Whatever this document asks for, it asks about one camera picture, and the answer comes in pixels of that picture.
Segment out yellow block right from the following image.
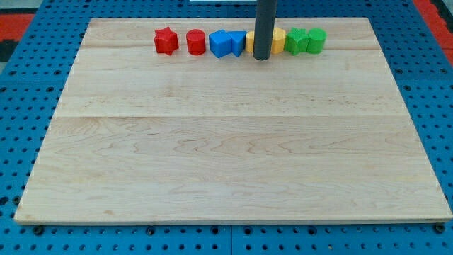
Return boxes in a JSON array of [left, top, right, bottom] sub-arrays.
[[271, 27, 286, 54]]

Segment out green cylinder block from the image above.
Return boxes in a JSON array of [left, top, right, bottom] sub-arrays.
[[306, 28, 327, 54]]

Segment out yellow block left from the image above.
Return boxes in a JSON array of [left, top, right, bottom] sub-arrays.
[[245, 30, 255, 53]]

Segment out yellow block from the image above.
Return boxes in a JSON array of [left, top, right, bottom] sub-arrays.
[[245, 30, 255, 53], [271, 27, 286, 54]]

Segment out red cylinder block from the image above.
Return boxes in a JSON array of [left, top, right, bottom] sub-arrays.
[[186, 29, 206, 55]]

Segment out green star block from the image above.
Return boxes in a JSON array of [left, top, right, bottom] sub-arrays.
[[284, 28, 309, 55]]

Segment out blue triangle block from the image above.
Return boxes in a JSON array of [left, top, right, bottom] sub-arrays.
[[227, 30, 247, 57]]

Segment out light wooden board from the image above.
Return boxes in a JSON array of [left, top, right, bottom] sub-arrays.
[[14, 18, 452, 225]]

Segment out red star block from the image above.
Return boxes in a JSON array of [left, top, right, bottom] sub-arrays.
[[154, 27, 179, 55]]

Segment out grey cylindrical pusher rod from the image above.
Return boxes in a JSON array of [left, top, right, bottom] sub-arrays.
[[253, 0, 277, 61]]

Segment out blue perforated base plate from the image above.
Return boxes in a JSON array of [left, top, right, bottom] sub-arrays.
[[1, 0, 452, 254]]

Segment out blue cube block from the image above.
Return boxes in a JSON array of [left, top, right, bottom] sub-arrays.
[[209, 30, 232, 58]]

